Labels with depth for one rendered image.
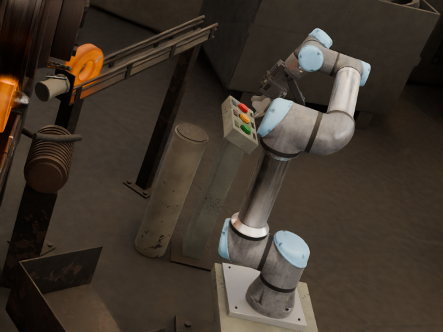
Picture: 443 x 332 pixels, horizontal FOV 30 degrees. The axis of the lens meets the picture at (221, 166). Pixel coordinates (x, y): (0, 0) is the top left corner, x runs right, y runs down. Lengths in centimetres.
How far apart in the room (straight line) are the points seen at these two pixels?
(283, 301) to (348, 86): 66
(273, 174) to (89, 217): 107
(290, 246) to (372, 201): 164
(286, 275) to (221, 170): 61
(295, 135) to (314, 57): 40
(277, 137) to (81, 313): 73
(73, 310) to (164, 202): 113
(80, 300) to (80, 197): 139
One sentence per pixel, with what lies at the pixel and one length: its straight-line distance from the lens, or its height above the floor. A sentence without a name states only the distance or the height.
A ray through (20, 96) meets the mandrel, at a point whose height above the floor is 84.
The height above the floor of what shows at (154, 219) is 17.
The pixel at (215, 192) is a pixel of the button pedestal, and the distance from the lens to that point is 294.
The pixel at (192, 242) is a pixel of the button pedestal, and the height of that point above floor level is 8.
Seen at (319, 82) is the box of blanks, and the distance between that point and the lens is 437.
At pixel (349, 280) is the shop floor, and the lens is 341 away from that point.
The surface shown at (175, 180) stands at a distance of 286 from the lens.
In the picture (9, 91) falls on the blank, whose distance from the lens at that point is 201.
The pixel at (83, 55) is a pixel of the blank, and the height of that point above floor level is 77.
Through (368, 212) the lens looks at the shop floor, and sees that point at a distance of 392.
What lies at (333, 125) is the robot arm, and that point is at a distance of 221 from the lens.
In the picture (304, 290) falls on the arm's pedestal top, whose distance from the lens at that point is 270.
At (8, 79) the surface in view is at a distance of 188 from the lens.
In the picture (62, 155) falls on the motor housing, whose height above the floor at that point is 52.
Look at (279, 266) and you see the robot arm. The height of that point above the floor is 49.
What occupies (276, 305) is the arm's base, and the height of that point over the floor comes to 37.
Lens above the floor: 184
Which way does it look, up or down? 29 degrees down
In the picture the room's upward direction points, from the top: 22 degrees clockwise
